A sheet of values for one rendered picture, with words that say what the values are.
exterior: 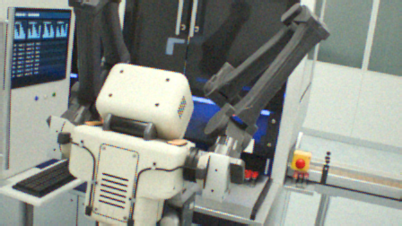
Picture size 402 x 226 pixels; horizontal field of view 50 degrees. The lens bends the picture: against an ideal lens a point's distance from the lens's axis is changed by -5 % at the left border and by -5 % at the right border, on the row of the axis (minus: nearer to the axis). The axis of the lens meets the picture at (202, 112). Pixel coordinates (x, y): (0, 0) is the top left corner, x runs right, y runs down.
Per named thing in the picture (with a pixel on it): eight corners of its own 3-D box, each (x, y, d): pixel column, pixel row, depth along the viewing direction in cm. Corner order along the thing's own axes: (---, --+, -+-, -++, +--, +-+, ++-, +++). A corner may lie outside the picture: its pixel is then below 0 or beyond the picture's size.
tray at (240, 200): (206, 171, 193) (207, 163, 192) (266, 185, 186) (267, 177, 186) (179, 199, 161) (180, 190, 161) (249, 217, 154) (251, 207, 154)
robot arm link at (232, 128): (222, 138, 112) (239, 151, 113) (234, 108, 118) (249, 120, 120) (201, 150, 118) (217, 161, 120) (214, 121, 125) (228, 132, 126)
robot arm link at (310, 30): (317, 1, 112) (343, 27, 115) (296, 1, 125) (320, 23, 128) (207, 138, 115) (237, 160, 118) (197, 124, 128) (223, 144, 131)
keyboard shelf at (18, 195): (51, 158, 209) (52, 153, 208) (101, 173, 201) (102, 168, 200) (-17, 188, 167) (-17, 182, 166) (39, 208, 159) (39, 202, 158)
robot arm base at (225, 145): (194, 154, 109) (242, 165, 106) (205, 129, 114) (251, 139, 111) (196, 174, 115) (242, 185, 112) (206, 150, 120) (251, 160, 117)
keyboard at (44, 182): (70, 160, 202) (71, 155, 202) (96, 169, 198) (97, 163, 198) (11, 188, 165) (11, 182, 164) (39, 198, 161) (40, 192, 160)
